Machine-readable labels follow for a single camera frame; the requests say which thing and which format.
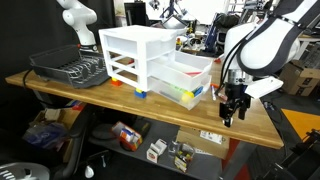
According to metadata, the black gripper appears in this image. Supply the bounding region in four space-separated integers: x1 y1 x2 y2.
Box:
219 83 251 127

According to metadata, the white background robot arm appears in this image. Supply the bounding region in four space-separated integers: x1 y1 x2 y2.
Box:
56 0 98 52

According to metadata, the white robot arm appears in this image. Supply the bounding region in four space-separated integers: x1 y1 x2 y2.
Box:
219 0 320 127

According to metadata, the translucent drawer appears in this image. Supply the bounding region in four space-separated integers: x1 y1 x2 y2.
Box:
147 51 212 91
148 75 211 110

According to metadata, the white plastic drawer unit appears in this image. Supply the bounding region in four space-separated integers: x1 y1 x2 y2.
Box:
98 25 185 91

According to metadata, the orange capped white marker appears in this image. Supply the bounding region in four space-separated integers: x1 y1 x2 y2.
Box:
211 86 216 101

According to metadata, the blue toy block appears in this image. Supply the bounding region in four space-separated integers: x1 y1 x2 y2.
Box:
193 86 203 97

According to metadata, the cardboard box under table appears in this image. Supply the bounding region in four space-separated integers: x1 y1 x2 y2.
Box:
176 127 230 159

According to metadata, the yellow ball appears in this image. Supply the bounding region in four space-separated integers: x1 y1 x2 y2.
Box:
181 91 194 103

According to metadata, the pink marker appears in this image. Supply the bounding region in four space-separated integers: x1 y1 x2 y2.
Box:
184 72 202 76

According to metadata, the cardboard box at right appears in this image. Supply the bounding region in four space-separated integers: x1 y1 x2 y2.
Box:
279 60 320 96

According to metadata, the blue yellow block foot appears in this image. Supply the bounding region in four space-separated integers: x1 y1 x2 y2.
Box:
134 88 147 98

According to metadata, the colourful small box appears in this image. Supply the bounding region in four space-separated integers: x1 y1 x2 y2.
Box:
111 121 143 151

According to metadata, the red yellow block foot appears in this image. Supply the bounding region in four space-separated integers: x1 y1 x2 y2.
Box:
111 77 123 86

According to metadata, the grey dish rack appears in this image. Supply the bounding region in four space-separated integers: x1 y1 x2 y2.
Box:
30 45 110 88

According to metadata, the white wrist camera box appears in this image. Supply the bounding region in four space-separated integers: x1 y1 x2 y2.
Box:
245 77 283 99

